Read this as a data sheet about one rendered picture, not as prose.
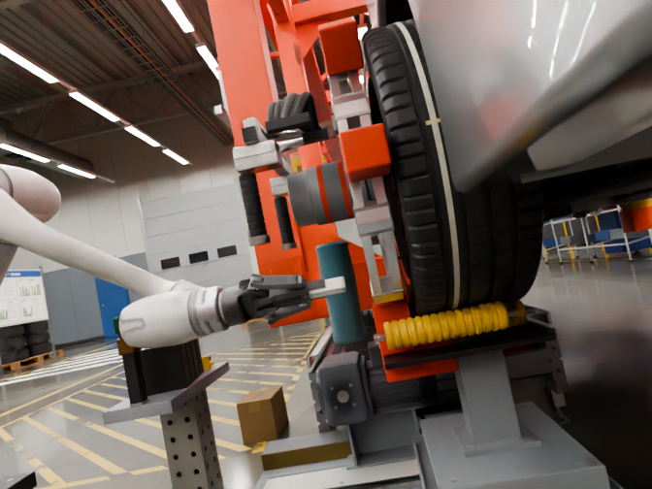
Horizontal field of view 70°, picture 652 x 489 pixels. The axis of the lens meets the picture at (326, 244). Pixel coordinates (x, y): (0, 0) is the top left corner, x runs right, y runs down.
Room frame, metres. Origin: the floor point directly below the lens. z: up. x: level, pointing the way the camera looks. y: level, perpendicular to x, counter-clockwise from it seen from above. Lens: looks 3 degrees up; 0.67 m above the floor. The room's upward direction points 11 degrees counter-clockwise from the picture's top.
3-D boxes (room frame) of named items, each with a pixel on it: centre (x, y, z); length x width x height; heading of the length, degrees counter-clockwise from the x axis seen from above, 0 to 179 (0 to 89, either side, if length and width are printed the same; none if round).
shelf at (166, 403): (1.30, 0.48, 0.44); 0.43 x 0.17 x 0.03; 175
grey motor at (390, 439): (1.41, -0.11, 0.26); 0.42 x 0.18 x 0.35; 85
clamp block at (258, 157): (0.95, 0.10, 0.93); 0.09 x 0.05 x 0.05; 85
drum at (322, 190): (1.11, -0.05, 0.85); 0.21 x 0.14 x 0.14; 85
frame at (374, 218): (1.10, -0.12, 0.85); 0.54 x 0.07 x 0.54; 175
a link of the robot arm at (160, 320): (0.94, 0.35, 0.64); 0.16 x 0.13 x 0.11; 85
